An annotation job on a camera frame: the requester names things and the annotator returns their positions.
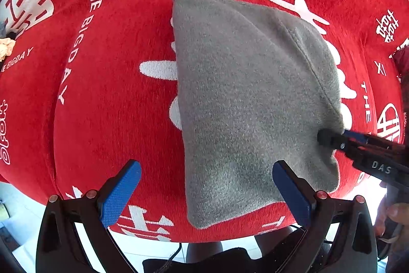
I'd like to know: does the grey knit sweater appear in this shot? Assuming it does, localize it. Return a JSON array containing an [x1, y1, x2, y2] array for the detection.
[[173, 0, 344, 229]]

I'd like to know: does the dark red pillow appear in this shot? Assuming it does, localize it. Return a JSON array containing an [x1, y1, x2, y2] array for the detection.
[[392, 45, 409, 111]]

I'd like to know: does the red printed bed blanket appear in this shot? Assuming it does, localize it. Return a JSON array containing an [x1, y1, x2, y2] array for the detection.
[[1, 0, 408, 243]]

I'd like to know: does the person's right hand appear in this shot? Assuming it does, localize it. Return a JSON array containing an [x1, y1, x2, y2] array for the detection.
[[374, 191, 409, 240]]

